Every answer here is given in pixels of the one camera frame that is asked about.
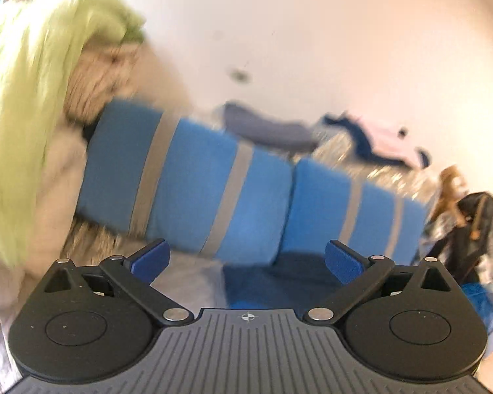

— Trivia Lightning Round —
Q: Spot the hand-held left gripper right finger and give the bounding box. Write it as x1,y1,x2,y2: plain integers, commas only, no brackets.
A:
307,240,449,324

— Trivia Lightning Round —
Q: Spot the light green blanket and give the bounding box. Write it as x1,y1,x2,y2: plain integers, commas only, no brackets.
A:
0,0,147,269

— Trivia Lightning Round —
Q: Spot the grey-blue folded cloth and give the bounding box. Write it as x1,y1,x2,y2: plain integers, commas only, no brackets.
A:
221,102,320,151

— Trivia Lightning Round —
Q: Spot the silver patterned cover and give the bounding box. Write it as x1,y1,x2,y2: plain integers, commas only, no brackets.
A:
311,130,442,216

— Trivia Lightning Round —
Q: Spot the black bag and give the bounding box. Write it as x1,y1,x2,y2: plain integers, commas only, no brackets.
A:
422,191,493,287

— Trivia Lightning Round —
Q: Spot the beige quilted comforter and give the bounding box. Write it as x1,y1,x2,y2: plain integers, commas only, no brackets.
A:
0,41,151,310

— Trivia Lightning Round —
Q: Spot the brown plush toy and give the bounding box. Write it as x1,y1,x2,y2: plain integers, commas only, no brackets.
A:
428,165,472,227

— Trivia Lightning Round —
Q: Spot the blue grey-striped pillow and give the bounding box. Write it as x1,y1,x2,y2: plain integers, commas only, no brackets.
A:
76,99,295,262
276,158,431,268

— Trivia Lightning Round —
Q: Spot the navy and pink garment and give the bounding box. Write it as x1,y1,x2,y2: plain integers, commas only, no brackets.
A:
319,111,433,170

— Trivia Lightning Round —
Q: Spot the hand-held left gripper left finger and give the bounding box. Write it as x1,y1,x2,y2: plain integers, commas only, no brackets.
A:
44,238,194,325

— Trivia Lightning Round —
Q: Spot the white quilted bedspread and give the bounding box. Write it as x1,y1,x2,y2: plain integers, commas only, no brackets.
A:
0,250,227,382

